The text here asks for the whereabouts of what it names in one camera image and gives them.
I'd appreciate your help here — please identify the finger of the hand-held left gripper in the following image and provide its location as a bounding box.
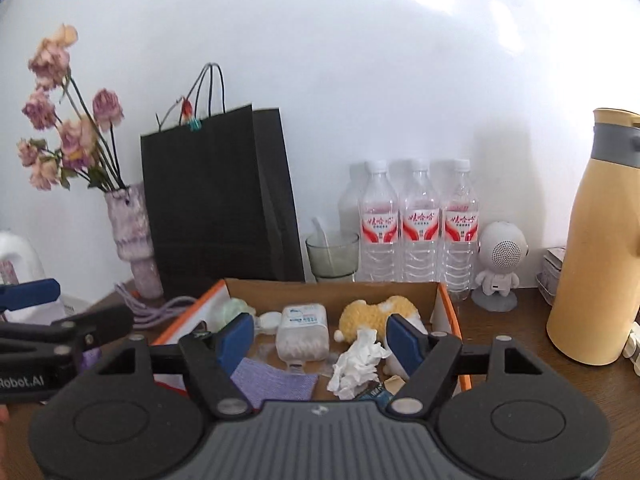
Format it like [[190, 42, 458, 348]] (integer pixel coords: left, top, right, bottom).
[[0, 279, 62, 313], [0, 305, 135, 362]]

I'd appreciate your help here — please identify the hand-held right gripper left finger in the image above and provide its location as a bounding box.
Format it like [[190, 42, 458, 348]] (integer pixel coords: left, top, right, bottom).
[[95, 312, 256, 418]]

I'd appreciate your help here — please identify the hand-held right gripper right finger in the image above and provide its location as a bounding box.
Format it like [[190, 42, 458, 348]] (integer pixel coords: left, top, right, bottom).
[[386, 314, 543, 418]]

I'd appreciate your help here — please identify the blue snack packet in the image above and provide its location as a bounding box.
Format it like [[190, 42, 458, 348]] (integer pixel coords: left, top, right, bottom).
[[356, 379, 396, 403]]

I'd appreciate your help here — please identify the purple cloth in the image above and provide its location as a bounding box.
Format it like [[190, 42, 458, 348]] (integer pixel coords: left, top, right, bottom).
[[230, 357, 320, 410]]

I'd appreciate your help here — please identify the cotton swab pack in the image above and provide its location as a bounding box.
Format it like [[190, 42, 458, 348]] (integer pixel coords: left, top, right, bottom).
[[275, 303, 331, 363]]

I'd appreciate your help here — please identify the orange cardboard box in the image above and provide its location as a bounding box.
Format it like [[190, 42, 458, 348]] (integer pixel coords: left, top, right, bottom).
[[150, 279, 472, 396]]

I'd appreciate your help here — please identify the pale crumpled plastic bag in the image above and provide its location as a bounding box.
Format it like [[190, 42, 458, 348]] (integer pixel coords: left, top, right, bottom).
[[207, 299, 257, 333]]

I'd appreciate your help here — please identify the white round lid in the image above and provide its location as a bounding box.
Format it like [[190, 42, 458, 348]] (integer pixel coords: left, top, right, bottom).
[[256, 311, 284, 337]]

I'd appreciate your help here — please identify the white detergent jug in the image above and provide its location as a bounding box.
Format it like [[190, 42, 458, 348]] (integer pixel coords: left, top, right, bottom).
[[0, 230, 48, 287]]

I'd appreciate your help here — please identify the yellow plush toy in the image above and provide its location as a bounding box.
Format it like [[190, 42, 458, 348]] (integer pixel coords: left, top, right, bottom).
[[334, 296, 431, 376]]

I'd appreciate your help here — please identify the crumpled white tissue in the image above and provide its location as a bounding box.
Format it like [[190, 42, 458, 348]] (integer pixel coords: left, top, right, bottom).
[[327, 329, 392, 401]]

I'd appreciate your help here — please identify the clear drinking glass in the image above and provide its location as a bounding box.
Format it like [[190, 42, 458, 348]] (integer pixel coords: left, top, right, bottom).
[[306, 230, 361, 283]]

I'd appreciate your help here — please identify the mottled pink vase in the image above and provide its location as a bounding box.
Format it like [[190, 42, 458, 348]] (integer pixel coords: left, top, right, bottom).
[[104, 182, 165, 300]]

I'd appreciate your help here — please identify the red label water bottle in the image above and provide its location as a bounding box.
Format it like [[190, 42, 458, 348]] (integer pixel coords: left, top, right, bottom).
[[359, 161, 401, 283], [400, 160, 443, 283], [440, 159, 481, 301]]

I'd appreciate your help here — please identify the white robot speaker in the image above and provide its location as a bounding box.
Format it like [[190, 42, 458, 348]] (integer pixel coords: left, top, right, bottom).
[[471, 221, 532, 312]]

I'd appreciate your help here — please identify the black paper bag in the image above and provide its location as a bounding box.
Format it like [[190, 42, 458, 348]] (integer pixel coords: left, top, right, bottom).
[[140, 62, 307, 301]]

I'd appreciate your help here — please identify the white plastic spoon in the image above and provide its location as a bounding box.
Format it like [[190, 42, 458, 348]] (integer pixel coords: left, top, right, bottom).
[[312, 217, 333, 263]]

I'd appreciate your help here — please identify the unlabelled plastic bottle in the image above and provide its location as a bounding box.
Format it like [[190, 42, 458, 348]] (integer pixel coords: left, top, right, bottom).
[[339, 162, 368, 235]]

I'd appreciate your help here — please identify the dried pink rose bouquet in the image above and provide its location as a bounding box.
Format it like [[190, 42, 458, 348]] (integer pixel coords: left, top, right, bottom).
[[17, 24, 126, 193]]

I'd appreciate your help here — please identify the yellow thermos jug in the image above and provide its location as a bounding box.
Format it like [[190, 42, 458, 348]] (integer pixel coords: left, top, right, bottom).
[[546, 107, 640, 366]]

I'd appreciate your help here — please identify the purple cable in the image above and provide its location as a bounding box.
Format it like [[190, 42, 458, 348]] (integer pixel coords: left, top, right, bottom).
[[115, 282, 198, 331]]

